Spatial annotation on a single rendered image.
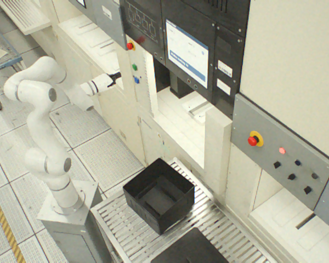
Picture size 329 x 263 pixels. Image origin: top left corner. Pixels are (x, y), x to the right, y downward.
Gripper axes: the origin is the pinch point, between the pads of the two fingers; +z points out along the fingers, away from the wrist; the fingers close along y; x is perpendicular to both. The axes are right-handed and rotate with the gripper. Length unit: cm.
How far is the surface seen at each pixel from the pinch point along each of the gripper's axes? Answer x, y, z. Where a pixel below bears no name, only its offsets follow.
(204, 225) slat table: -44, 87, -6
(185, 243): -34, 92, -23
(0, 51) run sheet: -74, -198, -36
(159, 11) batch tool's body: 49, 32, 12
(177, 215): -39, 75, -15
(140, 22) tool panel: 35.6, 14.2, 11.8
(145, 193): -43, 52, -20
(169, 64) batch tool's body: 23.5, 36.9, 11.9
